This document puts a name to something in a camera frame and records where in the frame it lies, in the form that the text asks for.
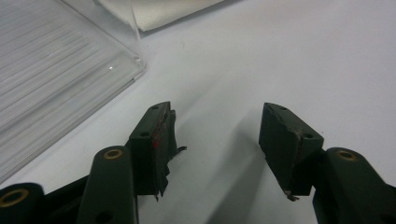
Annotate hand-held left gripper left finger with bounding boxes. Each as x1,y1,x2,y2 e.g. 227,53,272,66
125,101,188,202

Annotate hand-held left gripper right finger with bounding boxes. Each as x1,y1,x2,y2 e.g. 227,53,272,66
258,102,325,202

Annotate clear plastic container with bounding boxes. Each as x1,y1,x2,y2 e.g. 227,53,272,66
0,0,148,185

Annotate white tote bag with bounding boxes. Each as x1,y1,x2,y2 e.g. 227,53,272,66
96,0,225,32

